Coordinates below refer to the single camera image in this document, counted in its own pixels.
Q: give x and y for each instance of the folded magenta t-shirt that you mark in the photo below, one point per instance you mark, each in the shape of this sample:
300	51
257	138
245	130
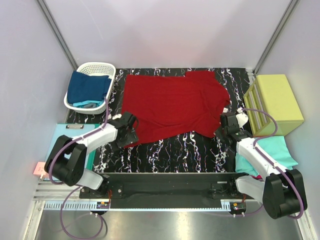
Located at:
259	178

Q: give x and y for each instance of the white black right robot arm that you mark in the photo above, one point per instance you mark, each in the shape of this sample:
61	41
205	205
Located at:
281	190

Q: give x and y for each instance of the folded turquoise t-shirt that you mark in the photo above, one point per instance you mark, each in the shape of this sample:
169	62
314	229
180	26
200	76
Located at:
276	147

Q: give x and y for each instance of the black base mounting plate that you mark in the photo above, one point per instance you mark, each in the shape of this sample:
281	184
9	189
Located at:
168	191

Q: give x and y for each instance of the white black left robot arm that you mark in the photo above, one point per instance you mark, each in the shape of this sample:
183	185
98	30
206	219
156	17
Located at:
66	161

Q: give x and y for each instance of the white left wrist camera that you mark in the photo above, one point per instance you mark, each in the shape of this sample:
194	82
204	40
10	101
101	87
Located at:
117	116

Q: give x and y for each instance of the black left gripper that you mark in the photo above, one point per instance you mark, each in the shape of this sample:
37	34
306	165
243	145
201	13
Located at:
130	136

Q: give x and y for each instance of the red t-shirt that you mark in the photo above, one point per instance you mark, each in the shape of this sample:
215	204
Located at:
167	106

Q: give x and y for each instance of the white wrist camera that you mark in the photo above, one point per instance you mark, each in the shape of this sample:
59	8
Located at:
242	117
117	116

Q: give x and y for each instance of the pink sponge block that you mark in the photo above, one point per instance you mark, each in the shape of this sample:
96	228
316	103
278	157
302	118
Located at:
39	170

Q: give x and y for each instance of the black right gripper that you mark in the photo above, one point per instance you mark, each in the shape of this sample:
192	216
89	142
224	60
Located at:
218	134

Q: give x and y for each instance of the navy blue t-shirt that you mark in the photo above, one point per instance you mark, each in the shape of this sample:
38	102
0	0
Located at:
84	87

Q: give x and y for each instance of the yellow drawer box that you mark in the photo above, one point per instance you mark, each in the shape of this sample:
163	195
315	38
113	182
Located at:
272	94

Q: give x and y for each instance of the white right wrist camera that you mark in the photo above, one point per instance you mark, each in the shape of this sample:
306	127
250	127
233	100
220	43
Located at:
242	117

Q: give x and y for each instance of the light blue t-shirt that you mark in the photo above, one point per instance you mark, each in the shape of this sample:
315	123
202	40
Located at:
88	104

